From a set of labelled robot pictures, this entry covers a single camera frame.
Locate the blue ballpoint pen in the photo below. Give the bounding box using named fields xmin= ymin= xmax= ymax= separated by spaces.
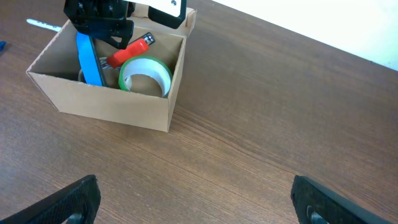
xmin=0 ymin=41 xmax=6 ymax=51

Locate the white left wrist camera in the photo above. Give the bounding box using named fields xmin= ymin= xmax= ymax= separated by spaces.
xmin=127 ymin=0 xmax=187 ymax=29

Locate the green tape roll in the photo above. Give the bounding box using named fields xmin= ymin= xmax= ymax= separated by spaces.
xmin=118 ymin=55 xmax=172 ymax=97

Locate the clear packing tape roll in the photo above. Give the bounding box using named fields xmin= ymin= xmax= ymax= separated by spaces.
xmin=78 ymin=57 xmax=121 ymax=89

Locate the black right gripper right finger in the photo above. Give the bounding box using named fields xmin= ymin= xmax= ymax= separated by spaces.
xmin=290 ymin=175 xmax=391 ymax=224

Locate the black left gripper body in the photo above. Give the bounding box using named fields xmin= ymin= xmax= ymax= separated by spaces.
xmin=63 ymin=0 xmax=135 ymax=49

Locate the white black-capped marker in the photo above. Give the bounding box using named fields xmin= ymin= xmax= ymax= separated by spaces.
xmin=26 ymin=19 xmax=62 ymax=32

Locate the brown cardboard box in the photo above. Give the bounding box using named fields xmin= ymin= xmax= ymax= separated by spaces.
xmin=26 ymin=5 xmax=197 ymax=132

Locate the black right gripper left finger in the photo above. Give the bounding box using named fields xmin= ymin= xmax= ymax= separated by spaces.
xmin=1 ymin=174 xmax=101 ymax=224

